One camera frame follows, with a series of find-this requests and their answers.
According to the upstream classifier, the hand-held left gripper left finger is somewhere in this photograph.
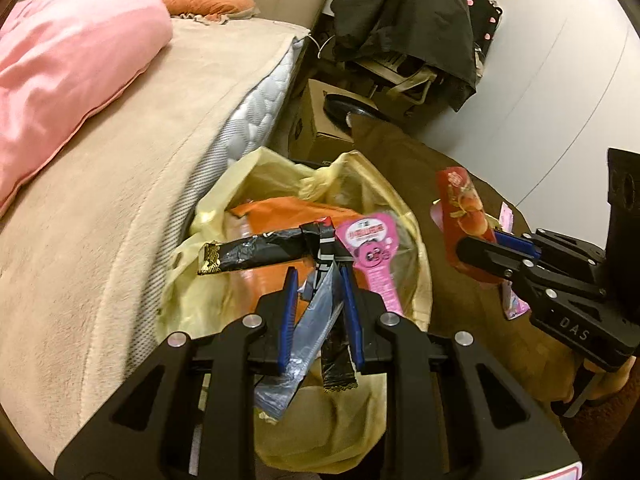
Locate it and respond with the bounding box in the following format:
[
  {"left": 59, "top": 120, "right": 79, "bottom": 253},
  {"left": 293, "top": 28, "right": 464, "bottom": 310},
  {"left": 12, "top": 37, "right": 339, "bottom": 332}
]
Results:
[{"left": 54, "top": 266, "right": 301, "bottom": 480}]

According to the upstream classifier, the black bag with pink hearts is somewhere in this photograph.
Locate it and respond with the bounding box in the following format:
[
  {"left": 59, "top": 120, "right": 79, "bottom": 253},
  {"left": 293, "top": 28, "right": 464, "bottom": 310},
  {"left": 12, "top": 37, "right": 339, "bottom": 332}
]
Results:
[{"left": 467, "top": 0, "right": 503, "bottom": 86}]

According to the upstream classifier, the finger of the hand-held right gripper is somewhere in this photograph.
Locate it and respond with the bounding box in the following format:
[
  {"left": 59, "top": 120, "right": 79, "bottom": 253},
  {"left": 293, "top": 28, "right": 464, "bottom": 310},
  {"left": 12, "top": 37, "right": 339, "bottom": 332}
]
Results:
[
  {"left": 495, "top": 227, "right": 608, "bottom": 266},
  {"left": 456, "top": 236, "right": 601, "bottom": 301}
]

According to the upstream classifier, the orange snack bag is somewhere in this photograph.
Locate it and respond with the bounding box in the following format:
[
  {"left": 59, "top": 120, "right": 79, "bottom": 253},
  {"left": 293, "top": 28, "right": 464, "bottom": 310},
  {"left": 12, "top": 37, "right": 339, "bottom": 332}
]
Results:
[{"left": 227, "top": 197, "right": 346, "bottom": 321}]

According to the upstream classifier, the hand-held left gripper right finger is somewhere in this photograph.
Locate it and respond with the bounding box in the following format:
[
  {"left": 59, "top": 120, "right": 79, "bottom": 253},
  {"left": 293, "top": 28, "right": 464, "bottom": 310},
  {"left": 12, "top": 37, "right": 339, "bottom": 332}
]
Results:
[{"left": 340, "top": 264, "right": 581, "bottom": 480}]

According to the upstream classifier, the cardboard box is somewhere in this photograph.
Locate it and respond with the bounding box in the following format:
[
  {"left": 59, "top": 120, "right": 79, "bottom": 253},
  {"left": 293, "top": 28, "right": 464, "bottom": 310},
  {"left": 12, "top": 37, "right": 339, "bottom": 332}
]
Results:
[{"left": 289, "top": 78, "right": 361, "bottom": 161}]

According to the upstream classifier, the pink cartoon snack packet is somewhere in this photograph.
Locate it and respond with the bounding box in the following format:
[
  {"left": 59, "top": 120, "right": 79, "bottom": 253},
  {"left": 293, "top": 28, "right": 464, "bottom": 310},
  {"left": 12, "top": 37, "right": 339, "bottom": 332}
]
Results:
[{"left": 499, "top": 202, "right": 531, "bottom": 321}]

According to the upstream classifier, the yellow plastic trash bag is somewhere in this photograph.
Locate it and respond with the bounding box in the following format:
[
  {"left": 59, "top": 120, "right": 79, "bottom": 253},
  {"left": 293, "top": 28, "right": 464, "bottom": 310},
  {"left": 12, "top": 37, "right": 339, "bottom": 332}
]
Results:
[{"left": 157, "top": 147, "right": 433, "bottom": 473}]

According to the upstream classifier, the silver foil wrapper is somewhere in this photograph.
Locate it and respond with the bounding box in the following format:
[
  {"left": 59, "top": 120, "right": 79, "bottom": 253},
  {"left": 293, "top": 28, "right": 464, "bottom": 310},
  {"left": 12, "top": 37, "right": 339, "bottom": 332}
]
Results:
[{"left": 254, "top": 265, "right": 346, "bottom": 421}]

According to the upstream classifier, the black and gold wrapper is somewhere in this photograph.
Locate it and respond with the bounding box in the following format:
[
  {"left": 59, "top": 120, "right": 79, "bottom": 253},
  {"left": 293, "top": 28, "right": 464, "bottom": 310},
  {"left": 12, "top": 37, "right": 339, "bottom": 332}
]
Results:
[{"left": 197, "top": 217, "right": 361, "bottom": 393}]

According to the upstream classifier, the chair with dark jacket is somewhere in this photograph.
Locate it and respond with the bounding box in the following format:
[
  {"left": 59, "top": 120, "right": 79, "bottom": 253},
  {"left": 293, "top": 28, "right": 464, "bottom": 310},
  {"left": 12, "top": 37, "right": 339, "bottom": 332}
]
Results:
[{"left": 332, "top": 0, "right": 478, "bottom": 111}]

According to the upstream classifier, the pink packaging card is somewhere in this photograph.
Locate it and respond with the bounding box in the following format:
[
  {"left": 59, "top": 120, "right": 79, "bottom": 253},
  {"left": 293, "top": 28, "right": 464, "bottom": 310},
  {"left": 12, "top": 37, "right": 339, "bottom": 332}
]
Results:
[{"left": 335, "top": 212, "right": 406, "bottom": 318}]

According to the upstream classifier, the pink floral quilt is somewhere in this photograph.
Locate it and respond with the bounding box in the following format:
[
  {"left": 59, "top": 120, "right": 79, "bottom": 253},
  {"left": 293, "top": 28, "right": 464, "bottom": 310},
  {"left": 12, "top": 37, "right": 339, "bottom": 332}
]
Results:
[{"left": 0, "top": 0, "right": 174, "bottom": 216}]

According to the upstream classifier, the orange pillow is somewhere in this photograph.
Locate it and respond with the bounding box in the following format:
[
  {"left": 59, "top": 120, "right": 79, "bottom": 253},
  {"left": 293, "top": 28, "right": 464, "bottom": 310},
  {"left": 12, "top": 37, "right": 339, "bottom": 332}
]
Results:
[{"left": 160, "top": 0, "right": 258, "bottom": 25}]

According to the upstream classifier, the beige chair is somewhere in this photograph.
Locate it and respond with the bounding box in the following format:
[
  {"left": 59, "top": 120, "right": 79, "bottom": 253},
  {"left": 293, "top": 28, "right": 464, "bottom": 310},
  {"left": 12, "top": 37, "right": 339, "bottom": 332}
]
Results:
[{"left": 350, "top": 55, "right": 441, "bottom": 111}]

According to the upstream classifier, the red box with peach print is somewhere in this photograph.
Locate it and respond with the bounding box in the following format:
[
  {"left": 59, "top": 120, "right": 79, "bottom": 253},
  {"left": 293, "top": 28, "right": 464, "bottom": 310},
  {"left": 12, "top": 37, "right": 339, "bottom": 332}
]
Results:
[{"left": 435, "top": 166, "right": 506, "bottom": 286}]

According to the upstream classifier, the beige bed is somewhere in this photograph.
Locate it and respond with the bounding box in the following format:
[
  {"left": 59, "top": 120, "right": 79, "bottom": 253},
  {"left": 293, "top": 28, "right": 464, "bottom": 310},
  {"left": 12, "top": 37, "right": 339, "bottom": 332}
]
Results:
[{"left": 0, "top": 0, "right": 337, "bottom": 471}]

